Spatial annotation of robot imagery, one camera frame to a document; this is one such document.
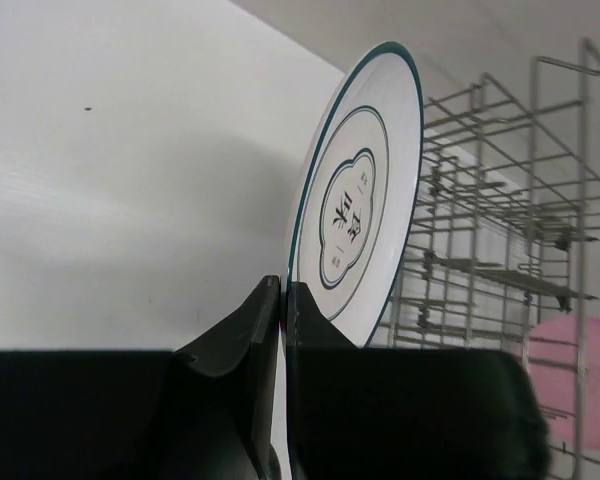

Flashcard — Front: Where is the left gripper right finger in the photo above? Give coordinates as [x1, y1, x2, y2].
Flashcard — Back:
[284, 282, 370, 479]

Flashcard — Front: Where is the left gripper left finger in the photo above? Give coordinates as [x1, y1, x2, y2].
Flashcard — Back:
[164, 276, 280, 479]

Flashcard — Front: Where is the white plate green rim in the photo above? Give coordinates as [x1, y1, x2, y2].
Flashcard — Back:
[281, 41, 424, 479]

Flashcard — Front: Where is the pink plate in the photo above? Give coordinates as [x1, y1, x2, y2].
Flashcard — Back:
[529, 315, 600, 451]

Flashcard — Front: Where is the grey wire dish rack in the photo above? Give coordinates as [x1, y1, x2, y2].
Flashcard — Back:
[371, 38, 600, 479]

